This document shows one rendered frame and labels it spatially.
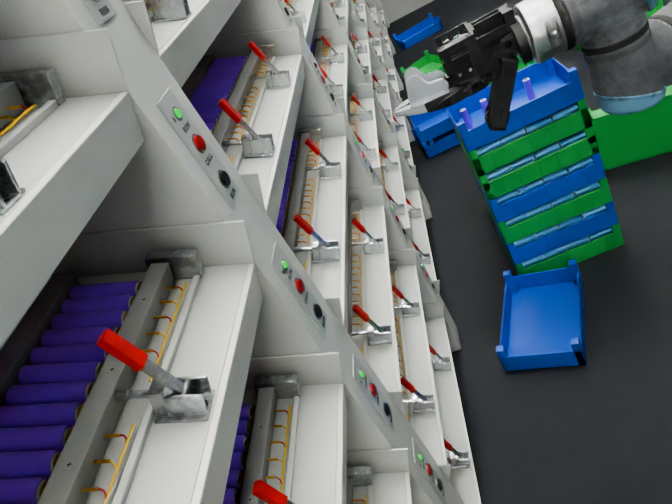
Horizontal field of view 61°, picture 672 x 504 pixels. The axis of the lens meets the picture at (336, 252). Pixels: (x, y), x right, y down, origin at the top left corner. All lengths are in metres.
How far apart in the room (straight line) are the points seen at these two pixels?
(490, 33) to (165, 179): 0.53
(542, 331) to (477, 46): 0.95
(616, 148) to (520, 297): 0.63
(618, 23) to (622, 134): 1.18
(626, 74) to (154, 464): 0.78
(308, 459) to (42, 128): 0.40
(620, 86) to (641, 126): 1.12
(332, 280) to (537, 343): 0.88
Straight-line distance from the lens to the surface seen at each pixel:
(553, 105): 1.52
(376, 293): 1.09
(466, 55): 0.87
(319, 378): 0.68
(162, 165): 0.54
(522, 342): 1.62
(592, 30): 0.91
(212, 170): 0.57
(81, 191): 0.42
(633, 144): 2.09
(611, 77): 0.94
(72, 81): 0.53
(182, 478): 0.42
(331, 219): 0.97
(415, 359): 1.21
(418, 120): 2.75
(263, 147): 0.78
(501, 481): 1.41
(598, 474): 1.38
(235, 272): 0.57
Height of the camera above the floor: 1.19
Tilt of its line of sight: 31 degrees down
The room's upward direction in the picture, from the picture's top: 32 degrees counter-clockwise
